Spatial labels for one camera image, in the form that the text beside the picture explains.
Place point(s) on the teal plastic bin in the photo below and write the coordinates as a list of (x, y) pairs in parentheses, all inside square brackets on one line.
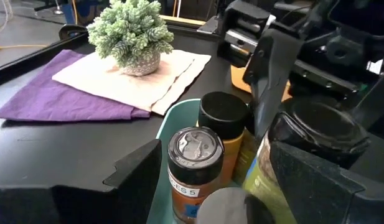
[(176, 118)]

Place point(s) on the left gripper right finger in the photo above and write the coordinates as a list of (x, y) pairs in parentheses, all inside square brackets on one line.
[(328, 199)]

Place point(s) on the potted green succulent plant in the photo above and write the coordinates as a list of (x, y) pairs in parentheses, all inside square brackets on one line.
[(129, 28)]

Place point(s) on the black frame clamp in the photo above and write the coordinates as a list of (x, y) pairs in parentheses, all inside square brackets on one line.
[(70, 29)]

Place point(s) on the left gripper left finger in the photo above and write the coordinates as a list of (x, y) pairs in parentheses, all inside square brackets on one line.
[(86, 205)]

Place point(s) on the orange-brown spice jar blue sticker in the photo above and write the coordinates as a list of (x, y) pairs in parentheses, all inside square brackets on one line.
[(194, 161)]

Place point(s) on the yellow plastic bin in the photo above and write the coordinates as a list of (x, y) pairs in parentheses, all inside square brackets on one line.
[(238, 79)]

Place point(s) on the green-labelled spice jar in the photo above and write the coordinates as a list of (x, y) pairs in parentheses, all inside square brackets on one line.
[(244, 155), (319, 124)]

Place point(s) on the orange spice jar black cap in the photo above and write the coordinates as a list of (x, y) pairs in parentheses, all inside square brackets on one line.
[(222, 112)]

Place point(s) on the blue box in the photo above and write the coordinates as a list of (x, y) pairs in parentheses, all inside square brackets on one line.
[(86, 12)]

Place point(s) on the purple cloth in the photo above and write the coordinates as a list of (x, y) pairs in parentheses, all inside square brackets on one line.
[(54, 102)]

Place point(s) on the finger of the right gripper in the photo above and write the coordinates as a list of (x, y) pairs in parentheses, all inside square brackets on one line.
[(381, 102), (272, 68)]

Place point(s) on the pink cloth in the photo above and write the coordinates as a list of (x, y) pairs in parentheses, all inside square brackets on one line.
[(117, 84)]

